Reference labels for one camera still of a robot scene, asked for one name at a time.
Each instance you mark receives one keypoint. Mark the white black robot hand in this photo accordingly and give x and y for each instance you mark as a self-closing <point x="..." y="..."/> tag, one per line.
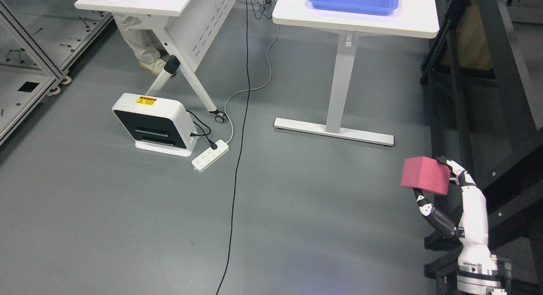
<point x="475" y="259"/>

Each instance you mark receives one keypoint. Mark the pink foam block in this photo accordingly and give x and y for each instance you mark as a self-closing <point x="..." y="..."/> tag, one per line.
<point x="426" y="174"/>

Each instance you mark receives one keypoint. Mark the black metal left shelf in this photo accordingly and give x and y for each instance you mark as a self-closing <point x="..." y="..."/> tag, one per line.
<point x="483" y="74"/>

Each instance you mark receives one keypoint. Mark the blue plastic tray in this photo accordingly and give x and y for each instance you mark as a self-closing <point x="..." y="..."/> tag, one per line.
<point x="375" y="7"/>

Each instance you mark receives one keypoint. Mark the white height-adjustable table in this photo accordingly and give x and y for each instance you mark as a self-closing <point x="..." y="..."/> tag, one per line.
<point x="413" y="18"/>

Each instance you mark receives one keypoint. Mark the white power strip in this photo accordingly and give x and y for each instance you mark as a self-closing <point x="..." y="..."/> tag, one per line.
<point x="203" y="161"/>

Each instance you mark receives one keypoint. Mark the white black box appliance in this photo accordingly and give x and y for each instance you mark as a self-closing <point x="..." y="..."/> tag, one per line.
<point x="157" y="124"/>

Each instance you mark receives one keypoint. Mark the white folding desk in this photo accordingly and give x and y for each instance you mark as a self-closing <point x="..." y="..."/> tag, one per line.
<point x="186" y="28"/>

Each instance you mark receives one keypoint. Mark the person leg beige trousers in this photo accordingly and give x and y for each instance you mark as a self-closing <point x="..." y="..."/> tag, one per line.
<point x="147" y="49"/>

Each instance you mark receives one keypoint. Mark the aluminium frame rack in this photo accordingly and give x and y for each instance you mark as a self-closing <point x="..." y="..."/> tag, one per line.
<point x="40" y="40"/>

